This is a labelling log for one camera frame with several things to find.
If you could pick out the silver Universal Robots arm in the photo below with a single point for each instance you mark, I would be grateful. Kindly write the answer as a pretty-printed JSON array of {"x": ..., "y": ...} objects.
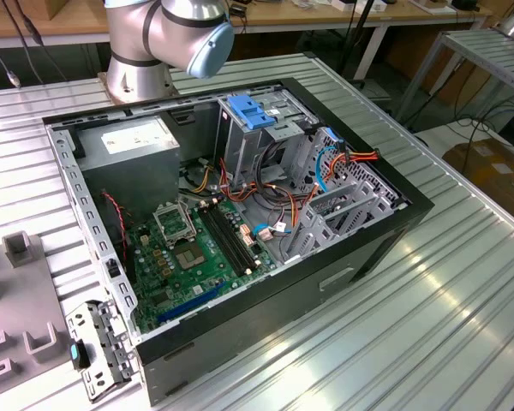
[{"x": 133, "y": 77}]

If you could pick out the grey metal disk bay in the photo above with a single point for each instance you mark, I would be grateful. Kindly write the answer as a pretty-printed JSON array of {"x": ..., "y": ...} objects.
[{"x": 321, "y": 227}]

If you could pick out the black RAM slot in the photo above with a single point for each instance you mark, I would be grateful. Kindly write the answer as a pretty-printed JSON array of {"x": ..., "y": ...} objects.
[
  {"x": 220, "y": 240},
  {"x": 231, "y": 240},
  {"x": 225, "y": 240},
  {"x": 237, "y": 240}
]

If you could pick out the grey optical drive cage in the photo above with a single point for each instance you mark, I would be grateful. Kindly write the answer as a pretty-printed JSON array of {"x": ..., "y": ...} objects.
[{"x": 244, "y": 150}]

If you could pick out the CPU socket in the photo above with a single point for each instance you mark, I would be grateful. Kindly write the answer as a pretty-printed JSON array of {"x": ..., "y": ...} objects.
[{"x": 189, "y": 256}]

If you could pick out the blue drive cage latch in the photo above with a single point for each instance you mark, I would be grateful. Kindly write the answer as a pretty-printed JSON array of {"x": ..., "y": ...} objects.
[{"x": 250, "y": 113}]

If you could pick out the green motherboard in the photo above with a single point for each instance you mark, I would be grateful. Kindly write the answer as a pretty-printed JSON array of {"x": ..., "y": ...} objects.
[{"x": 188, "y": 287}]

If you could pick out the black open PC case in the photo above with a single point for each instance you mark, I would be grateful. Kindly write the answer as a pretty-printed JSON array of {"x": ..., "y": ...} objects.
[{"x": 257, "y": 317}]

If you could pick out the blue expansion slot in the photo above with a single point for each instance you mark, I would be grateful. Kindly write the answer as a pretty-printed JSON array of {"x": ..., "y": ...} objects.
[{"x": 188, "y": 305}]

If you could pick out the grey power supply unit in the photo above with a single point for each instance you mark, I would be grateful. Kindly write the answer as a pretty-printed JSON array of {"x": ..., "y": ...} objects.
[{"x": 128, "y": 171}]

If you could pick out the black case latch button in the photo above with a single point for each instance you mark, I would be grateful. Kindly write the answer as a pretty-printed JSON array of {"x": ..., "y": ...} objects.
[{"x": 112, "y": 269}]

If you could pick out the silver expansion slot retainer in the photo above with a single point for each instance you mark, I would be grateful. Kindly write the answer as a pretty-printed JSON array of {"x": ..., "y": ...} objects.
[{"x": 107, "y": 342}]

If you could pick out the black tripod stand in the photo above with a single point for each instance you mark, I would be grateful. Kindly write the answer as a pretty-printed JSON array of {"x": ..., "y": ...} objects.
[{"x": 360, "y": 30}]

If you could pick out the black blue retainer tab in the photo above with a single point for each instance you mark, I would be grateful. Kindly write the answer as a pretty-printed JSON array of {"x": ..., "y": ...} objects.
[{"x": 79, "y": 353}]

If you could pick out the large flat cardboard box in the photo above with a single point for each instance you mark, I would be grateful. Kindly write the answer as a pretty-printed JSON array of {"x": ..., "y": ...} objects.
[{"x": 492, "y": 171}]

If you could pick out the grey parts rack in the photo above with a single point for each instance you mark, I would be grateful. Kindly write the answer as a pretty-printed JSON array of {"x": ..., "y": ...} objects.
[{"x": 21, "y": 295}]

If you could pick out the metal slat side table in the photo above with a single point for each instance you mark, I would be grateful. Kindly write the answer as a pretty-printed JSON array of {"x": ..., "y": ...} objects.
[{"x": 475, "y": 43}]

